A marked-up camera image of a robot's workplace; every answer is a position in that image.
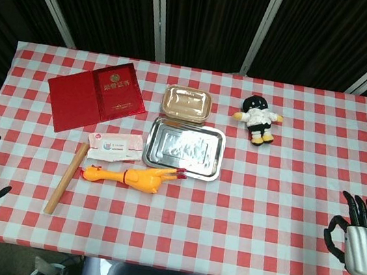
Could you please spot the red white checkered tablecloth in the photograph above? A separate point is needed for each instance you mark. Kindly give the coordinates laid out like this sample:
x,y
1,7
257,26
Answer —
x,y
262,208

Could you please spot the red certificate folder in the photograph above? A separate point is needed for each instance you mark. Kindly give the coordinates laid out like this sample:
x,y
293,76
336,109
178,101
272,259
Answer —
x,y
82,98

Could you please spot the white wet wipes pack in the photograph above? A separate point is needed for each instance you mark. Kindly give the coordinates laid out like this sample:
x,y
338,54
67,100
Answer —
x,y
114,146

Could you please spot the brown food container clear lid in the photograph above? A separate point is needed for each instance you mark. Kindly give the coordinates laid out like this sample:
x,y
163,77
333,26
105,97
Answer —
x,y
186,103

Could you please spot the black white plush doll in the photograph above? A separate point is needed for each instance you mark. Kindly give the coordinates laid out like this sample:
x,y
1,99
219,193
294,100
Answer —
x,y
258,119

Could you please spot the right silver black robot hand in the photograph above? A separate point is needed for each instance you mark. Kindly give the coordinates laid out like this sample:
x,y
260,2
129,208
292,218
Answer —
x,y
365,251

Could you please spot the wooden rolling pin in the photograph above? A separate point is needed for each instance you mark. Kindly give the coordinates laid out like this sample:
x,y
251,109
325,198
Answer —
x,y
66,178

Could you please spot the yellow rubber chicken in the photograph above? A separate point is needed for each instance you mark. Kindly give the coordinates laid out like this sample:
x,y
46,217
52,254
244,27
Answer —
x,y
142,180

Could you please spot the silver metal tray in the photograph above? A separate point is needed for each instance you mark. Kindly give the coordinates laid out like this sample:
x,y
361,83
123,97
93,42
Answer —
x,y
185,148

